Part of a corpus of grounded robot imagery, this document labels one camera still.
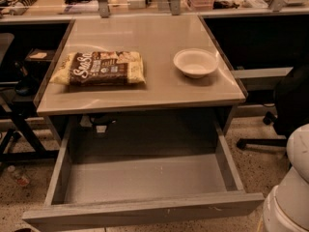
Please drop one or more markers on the grey top drawer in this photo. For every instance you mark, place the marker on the grey top drawer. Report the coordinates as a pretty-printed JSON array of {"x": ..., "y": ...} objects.
[{"x": 143, "y": 170}]

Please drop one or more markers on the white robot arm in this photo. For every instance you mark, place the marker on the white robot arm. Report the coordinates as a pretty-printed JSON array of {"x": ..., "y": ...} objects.
[{"x": 286, "y": 208}]

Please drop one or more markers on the grey cabinet desk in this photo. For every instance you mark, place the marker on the grey cabinet desk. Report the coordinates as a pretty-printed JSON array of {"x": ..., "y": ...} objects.
[{"x": 158, "y": 39}]

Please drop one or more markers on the brown yellow snack bag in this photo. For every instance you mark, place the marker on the brown yellow snack bag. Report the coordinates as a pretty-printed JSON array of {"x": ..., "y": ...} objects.
[{"x": 100, "y": 68}]

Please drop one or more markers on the white paper bowl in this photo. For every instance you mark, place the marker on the white paper bowl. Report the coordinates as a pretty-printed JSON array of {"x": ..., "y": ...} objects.
[{"x": 195, "y": 63}]

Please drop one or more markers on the black office chair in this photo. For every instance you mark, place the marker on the black office chair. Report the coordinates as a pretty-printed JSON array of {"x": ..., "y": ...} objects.
[{"x": 291, "y": 99}]

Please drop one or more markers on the black stand left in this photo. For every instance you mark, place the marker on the black stand left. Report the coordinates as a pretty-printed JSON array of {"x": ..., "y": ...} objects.
[{"x": 19, "y": 119}]

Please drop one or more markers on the plastic bottle on floor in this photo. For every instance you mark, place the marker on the plastic bottle on floor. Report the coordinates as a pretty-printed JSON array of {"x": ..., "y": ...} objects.
[{"x": 19, "y": 176}]

